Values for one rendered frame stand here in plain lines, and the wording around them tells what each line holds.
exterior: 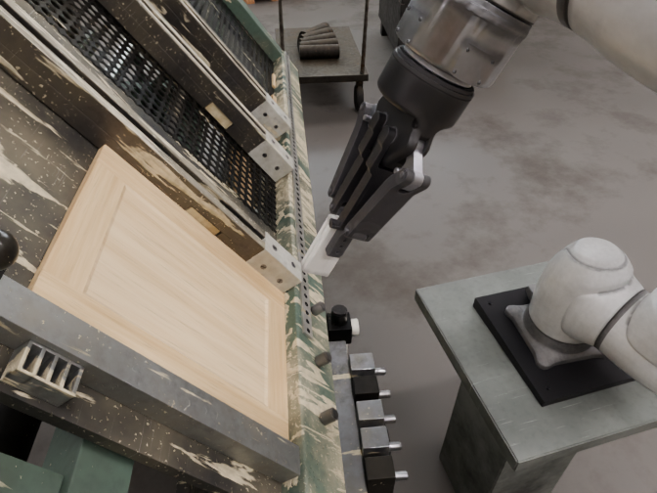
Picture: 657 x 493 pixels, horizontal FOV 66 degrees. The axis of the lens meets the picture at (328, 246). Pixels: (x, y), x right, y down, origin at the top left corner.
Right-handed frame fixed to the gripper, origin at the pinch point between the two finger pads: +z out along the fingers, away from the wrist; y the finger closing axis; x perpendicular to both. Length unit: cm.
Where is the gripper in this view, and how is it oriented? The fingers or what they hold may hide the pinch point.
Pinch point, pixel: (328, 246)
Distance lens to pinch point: 51.6
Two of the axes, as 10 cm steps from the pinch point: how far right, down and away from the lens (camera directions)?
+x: 8.7, 1.9, 4.6
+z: -4.4, 7.2, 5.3
